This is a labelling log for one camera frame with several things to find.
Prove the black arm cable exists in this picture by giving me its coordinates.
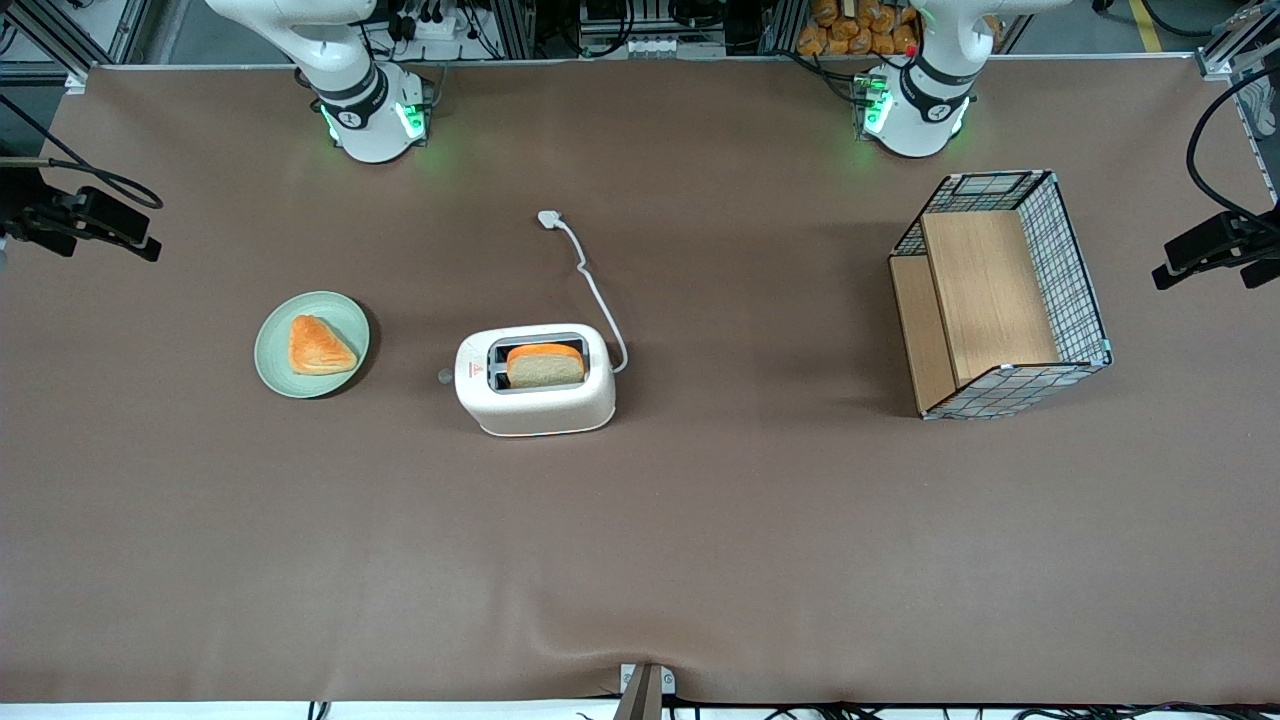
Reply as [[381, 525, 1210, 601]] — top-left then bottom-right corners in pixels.
[[0, 92, 165, 211], [1185, 66, 1280, 227]]

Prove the bag of bread rolls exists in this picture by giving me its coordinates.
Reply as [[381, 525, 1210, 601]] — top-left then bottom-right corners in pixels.
[[796, 0, 922, 58]]

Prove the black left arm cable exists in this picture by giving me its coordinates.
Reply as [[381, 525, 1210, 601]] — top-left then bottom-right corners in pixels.
[[1185, 66, 1280, 227]]

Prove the wire mesh basket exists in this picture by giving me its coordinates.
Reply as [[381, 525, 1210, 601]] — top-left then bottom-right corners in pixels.
[[888, 169, 1114, 422]]

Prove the bread slice with orange crust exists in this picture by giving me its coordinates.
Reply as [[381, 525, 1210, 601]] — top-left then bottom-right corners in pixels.
[[505, 343, 587, 391]]

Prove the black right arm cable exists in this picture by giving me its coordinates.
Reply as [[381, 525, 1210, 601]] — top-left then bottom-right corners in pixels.
[[0, 92, 165, 211]]

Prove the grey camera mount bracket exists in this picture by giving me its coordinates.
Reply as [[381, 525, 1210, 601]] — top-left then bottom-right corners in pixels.
[[612, 662, 677, 720]]

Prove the silver electronics box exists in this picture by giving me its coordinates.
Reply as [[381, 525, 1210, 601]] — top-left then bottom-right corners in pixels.
[[578, 0, 728, 60]]

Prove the white two-slot toaster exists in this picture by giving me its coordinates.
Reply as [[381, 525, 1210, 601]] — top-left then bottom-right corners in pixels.
[[437, 323, 618, 438]]

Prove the white power strip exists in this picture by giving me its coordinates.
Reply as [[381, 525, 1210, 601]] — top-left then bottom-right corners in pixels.
[[385, 0, 483, 43]]

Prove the white toaster power cord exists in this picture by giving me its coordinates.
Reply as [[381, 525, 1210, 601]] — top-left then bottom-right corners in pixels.
[[536, 209, 630, 375]]

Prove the pale green round plate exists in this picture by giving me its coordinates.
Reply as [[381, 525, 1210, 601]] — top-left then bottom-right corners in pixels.
[[254, 290, 371, 400]]

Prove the triangular golden pastry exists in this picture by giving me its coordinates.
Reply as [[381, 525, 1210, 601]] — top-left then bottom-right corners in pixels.
[[288, 314, 359, 377]]

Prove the wooden step shelf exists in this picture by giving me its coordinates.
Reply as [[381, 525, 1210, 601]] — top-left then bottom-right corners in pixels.
[[889, 209, 1062, 414]]

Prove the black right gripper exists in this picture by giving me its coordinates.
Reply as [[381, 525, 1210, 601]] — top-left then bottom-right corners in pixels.
[[0, 172, 163, 264]]

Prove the aluminium frame extrusion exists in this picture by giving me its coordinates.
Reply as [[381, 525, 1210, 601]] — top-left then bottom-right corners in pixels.
[[0, 0, 153, 87], [1194, 0, 1280, 83]]

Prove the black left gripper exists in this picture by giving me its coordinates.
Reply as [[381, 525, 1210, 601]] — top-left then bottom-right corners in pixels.
[[1151, 205, 1280, 292]]

